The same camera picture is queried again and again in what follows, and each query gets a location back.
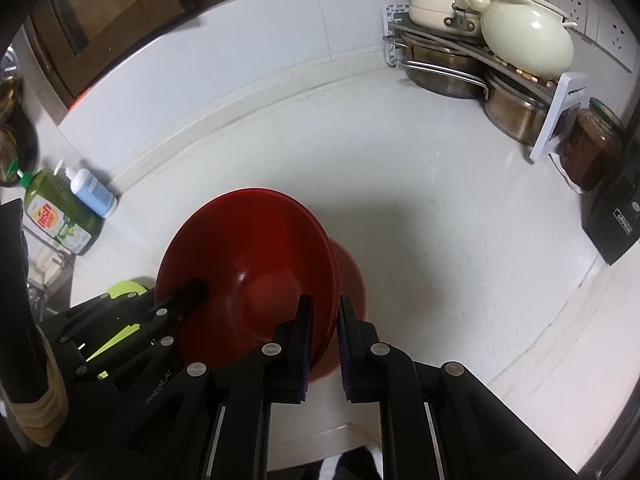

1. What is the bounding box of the brown framed window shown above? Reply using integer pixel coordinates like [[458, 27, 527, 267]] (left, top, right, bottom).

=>
[[22, 0, 376, 111]]

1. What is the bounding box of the small steel pot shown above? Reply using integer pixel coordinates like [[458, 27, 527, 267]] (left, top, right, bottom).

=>
[[484, 70, 551, 147]]

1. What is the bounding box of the person's left hand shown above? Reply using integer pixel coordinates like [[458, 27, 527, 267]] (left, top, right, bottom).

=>
[[15, 332, 69, 448]]

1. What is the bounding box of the green dish soap bottle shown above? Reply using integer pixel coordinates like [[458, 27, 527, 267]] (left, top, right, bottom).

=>
[[5, 160, 103, 256]]

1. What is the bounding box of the black knife block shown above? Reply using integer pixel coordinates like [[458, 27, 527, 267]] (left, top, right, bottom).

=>
[[582, 160, 640, 267]]

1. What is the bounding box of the green plate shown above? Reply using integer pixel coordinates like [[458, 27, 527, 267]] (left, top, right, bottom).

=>
[[82, 281, 151, 381]]

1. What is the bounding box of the glass jar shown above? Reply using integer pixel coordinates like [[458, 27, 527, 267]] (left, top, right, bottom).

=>
[[559, 97, 626, 192]]

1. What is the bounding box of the red bowl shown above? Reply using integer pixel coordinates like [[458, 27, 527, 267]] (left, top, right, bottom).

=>
[[155, 187, 340, 368]]

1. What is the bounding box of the white blue pump bottle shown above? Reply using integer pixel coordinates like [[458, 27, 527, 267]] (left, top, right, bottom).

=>
[[54, 159, 118, 219]]

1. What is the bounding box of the grey white pot rack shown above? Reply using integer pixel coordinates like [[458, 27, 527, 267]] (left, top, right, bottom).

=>
[[387, 20, 591, 163]]

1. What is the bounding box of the black round pan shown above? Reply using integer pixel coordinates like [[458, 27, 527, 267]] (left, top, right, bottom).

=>
[[0, 72, 40, 188]]

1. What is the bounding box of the steel sink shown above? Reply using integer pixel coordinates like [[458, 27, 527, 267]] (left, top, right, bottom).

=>
[[25, 247, 76, 326]]

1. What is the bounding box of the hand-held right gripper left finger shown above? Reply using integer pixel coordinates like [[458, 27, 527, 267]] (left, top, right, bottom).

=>
[[117, 294, 315, 480]]

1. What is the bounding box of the cream ceramic kettle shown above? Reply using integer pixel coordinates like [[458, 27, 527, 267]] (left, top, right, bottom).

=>
[[457, 0, 575, 81]]

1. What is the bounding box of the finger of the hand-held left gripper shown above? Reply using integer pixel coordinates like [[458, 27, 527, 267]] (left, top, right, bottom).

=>
[[57, 277, 210, 346], [75, 334, 177, 386]]

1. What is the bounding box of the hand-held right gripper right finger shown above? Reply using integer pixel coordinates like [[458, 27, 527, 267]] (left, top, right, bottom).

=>
[[337, 294, 601, 480]]

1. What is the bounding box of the white plastic trivet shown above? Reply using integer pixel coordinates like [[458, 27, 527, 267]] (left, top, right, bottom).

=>
[[384, 4, 413, 67]]

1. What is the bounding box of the large steel pot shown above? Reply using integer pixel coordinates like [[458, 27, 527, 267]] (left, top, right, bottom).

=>
[[382, 35, 488, 100]]

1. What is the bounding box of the white wall socket panel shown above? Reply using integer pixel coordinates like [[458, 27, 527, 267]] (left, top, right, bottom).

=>
[[522, 0, 638, 73]]

